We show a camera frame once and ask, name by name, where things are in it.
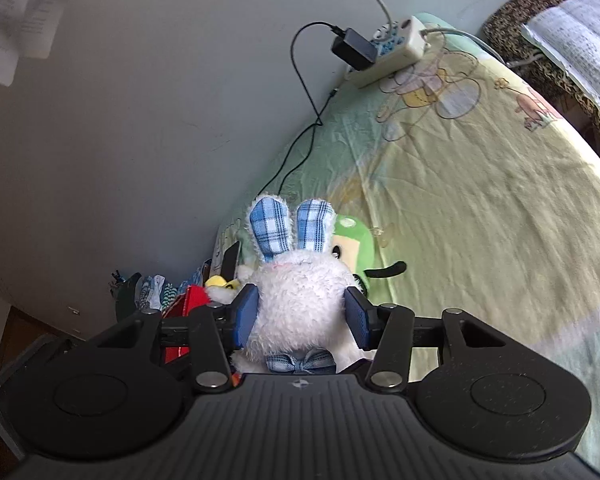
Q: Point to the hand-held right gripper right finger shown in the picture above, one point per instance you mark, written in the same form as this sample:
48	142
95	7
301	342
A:
357	317

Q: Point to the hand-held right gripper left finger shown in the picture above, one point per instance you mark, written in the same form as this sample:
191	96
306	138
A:
246	316

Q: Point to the yellow tiger plush toy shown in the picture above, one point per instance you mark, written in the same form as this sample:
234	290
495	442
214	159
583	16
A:
221	282

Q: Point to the red cardboard box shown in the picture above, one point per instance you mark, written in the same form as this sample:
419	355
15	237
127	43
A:
192	304

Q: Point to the white rabbit plush plaid ears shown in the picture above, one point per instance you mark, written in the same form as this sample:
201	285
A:
300	305

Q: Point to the green plush toy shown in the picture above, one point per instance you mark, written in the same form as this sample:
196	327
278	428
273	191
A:
352	240

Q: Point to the patterned cloth pile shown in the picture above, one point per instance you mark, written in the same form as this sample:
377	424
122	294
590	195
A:
155	292

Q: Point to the cartoon printed bed sheet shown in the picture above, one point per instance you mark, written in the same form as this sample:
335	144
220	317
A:
480	185

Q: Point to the black charger adapter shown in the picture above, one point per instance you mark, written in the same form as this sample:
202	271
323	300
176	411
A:
355	47

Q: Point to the white power strip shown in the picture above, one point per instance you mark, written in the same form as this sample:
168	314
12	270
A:
402	47

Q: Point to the white paper document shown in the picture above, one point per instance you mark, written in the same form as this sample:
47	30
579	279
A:
580	40

